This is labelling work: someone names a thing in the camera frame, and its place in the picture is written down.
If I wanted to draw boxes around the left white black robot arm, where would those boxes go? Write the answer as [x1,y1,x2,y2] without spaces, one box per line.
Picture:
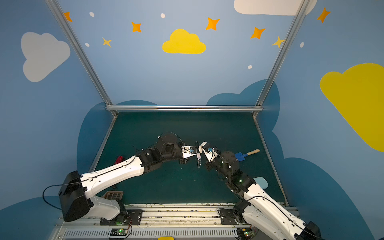
[58,134,199,222]

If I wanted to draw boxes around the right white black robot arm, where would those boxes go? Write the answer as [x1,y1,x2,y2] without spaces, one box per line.
[203,148,322,240]

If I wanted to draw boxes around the blue toy shovel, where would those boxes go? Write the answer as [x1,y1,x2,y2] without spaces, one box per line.
[235,149,260,162]

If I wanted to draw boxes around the light blue spatula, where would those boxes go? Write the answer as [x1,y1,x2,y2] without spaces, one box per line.
[254,177,269,190]

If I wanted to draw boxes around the red cylindrical bottle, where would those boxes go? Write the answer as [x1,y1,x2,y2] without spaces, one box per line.
[114,156,124,165]

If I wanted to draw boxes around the brown slotted spatula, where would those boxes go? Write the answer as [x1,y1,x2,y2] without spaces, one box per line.
[103,191,124,201]

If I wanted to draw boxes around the right green circuit board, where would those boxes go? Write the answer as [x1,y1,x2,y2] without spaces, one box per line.
[236,228,259,240]

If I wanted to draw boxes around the green circuit board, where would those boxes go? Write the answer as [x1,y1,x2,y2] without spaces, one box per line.
[236,228,259,240]
[109,228,130,240]

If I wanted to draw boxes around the yellow object bottom edge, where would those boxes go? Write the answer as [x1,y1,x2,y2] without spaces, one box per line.
[158,237,175,240]

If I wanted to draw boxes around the left green circuit board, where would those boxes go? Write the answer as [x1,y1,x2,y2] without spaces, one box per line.
[109,228,130,240]

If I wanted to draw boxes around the aluminium mounting rail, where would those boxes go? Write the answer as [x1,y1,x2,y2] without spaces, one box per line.
[55,201,240,229]

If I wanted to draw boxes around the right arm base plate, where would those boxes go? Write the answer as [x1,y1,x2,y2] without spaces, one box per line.
[218,208,247,225]

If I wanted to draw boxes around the back aluminium frame bar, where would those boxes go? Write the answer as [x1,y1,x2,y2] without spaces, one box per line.
[106,105,263,112]

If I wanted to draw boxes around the right side frame bar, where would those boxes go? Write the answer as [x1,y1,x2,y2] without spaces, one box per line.
[253,116,290,207]

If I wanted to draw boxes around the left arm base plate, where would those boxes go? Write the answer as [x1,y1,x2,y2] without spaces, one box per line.
[100,209,143,226]

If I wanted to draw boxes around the left side frame bar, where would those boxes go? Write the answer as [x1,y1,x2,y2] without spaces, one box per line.
[89,117,117,172]

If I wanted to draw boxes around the white slotted cable duct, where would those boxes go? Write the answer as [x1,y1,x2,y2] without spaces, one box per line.
[59,228,237,240]

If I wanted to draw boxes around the left aluminium frame post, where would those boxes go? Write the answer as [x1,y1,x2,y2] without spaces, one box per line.
[45,0,113,107]

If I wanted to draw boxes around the aluminium frame post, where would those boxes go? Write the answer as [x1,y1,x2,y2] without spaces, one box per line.
[45,0,113,107]
[252,0,312,120]

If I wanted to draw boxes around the right aluminium frame post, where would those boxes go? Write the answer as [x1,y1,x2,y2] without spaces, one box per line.
[252,0,312,120]

